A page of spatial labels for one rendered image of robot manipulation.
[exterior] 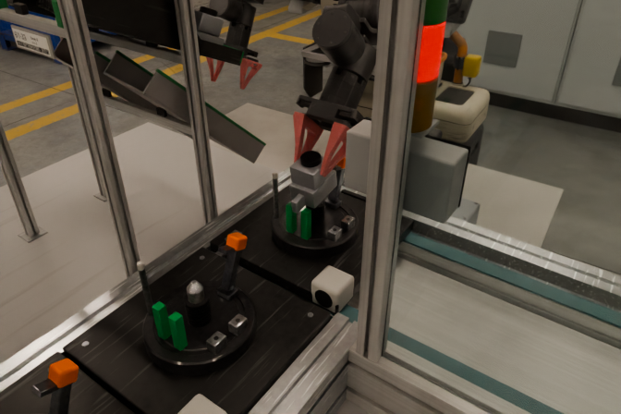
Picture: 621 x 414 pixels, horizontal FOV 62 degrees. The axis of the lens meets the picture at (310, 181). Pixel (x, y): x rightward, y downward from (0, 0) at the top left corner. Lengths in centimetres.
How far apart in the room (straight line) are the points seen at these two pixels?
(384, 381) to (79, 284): 55
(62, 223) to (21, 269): 14
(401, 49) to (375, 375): 42
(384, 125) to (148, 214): 72
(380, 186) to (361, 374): 28
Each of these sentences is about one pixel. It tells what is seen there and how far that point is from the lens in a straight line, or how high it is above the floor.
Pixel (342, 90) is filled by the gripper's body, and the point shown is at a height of 120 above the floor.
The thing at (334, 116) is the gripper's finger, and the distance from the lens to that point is 73.
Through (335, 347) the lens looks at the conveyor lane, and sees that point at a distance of 68.
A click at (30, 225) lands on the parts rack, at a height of 88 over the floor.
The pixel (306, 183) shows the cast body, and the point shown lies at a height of 108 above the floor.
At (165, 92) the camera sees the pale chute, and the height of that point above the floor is 118.
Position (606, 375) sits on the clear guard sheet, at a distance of 56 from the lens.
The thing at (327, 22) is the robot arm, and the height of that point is 129.
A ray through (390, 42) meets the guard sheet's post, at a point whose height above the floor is 135.
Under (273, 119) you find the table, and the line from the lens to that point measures 147.
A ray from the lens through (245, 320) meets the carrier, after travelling 65.
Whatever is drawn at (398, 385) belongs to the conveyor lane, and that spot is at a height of 94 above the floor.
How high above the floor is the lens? 148
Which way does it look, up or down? 32 degrees down
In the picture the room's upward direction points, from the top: straight up
